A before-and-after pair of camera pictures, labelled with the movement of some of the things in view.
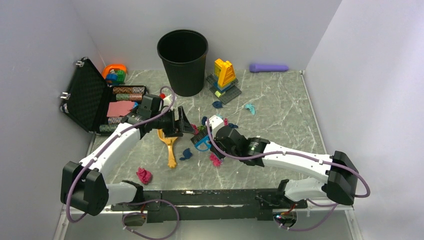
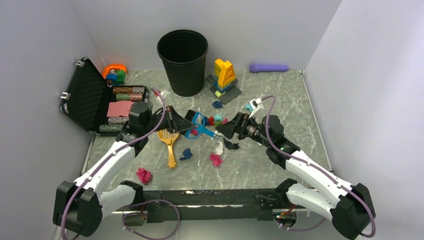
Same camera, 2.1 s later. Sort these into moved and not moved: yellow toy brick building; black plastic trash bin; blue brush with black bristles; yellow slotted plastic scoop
Moved: blue brush with black bristles
Not moved: black plastic trash bin; yellow toy brick building; yellow slotted plastic scoop
